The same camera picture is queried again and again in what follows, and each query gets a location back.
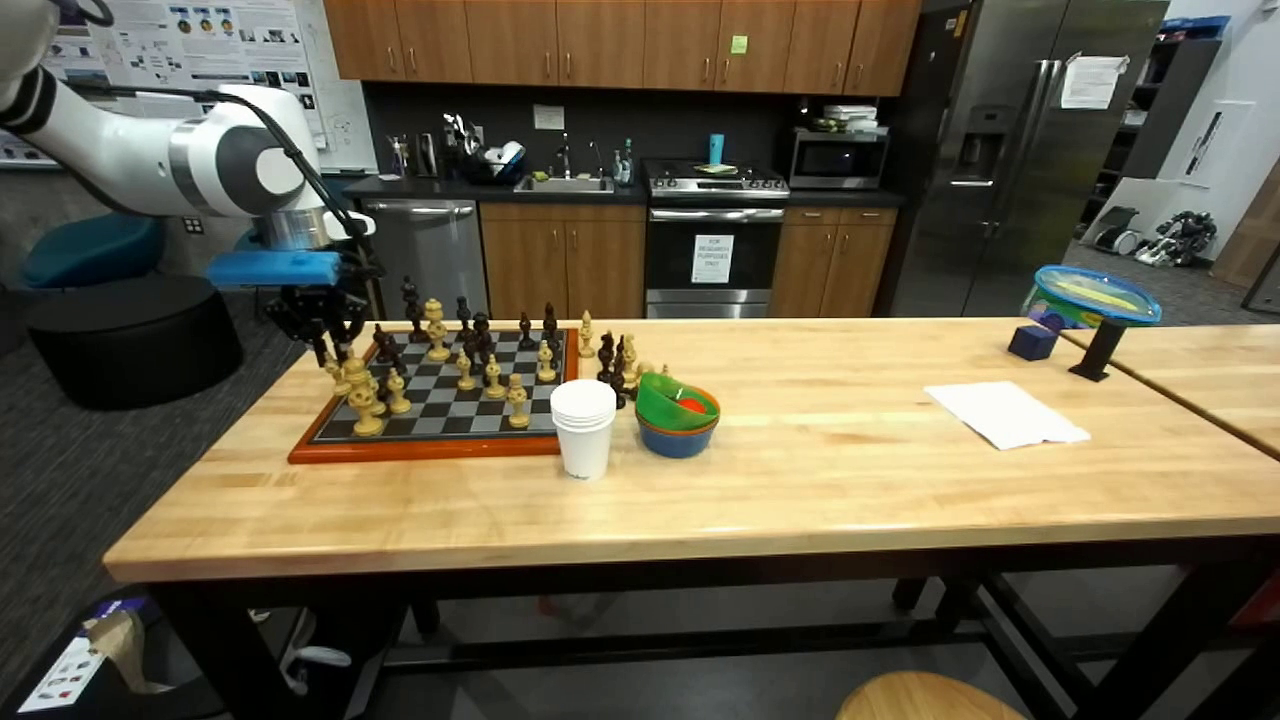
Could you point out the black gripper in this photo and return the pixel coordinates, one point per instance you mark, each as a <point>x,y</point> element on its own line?
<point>320,305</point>

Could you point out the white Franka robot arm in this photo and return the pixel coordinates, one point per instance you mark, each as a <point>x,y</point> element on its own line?
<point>135,154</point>

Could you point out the light wooden chess piece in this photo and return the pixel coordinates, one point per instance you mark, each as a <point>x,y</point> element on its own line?
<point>348,381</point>
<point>465,374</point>
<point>494,381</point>
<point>631,356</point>
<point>434,322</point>
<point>517,407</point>
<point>545,363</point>
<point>587,335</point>
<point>442,351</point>
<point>396,395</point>
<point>370,414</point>

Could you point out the wooden framed chess board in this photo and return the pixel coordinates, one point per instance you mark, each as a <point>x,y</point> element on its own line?
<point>447,425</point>

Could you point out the box with white card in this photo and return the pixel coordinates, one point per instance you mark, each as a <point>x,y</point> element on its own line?
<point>94,660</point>

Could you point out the stainless steel dishwasher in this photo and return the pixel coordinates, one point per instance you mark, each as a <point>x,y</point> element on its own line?
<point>434,259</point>

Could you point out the black round ottoman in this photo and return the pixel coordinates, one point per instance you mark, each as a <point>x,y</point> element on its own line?
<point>135,351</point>

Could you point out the black dish rack with utensils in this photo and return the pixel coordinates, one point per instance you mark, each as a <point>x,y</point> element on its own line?
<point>484,159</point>

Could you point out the wooden lower cabinet wide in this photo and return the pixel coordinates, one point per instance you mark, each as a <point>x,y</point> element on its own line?
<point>562,263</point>

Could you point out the white paper cup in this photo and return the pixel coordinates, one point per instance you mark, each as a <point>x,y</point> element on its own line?
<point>587,428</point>

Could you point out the kitchen sink faucet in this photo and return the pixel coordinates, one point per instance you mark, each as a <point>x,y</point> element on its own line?
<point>565,170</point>

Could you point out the green plastic bowl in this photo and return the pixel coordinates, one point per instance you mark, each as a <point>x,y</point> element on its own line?
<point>679,402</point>

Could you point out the blue plastic bowl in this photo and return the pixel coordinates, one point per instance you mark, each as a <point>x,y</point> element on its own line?
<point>679,443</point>

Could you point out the white notice on oven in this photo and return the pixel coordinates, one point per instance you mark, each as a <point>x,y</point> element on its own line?
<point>714,259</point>

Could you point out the stainless steel oven range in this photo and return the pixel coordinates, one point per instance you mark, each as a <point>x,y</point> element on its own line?
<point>716,221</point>

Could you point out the wooden upper cabinets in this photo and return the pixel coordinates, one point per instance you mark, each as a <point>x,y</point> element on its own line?
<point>600,40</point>

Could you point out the blue bottle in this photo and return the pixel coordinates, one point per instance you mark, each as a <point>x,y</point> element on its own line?
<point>716,151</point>

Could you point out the green sticker on cabinet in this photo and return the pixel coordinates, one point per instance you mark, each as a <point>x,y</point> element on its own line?
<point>739,47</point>

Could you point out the wooden lower cabinet narrow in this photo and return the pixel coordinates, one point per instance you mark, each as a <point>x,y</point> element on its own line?
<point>835,263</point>

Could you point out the silver microwave oven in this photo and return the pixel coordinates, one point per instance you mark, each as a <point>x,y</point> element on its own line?
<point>838,159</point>

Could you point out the items atop microwave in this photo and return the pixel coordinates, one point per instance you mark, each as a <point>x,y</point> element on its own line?
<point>851,117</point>

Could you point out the white paper sheet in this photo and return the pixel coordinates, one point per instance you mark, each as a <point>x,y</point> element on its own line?
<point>1005,414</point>

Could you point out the round wooden stool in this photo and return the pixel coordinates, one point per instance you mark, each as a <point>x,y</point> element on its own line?
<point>925,699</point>

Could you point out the small dark blue cube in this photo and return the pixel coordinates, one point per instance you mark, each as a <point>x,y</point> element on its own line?
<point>1034,340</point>

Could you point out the stainless steel refrigerator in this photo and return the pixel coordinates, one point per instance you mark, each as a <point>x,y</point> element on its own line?
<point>1025,162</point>

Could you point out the black plate stand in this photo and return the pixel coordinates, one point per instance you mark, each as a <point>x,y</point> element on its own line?
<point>1102,352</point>

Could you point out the white notice on refrigerator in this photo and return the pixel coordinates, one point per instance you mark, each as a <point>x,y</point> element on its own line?
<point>1094,81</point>

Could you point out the clutter pile on floor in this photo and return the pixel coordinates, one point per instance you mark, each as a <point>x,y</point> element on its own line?
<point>1157,239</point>

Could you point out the black storage shelf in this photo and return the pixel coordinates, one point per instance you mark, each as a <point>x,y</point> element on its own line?
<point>1173,101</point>

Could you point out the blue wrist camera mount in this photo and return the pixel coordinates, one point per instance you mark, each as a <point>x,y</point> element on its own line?
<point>275,270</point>

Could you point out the white wall outlet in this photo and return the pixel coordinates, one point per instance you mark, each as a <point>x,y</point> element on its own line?
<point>549,117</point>

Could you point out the white wall poster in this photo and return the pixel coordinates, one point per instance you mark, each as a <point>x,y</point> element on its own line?
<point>213,40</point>

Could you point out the black metal table frame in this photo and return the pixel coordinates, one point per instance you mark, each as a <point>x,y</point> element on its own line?
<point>665,649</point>

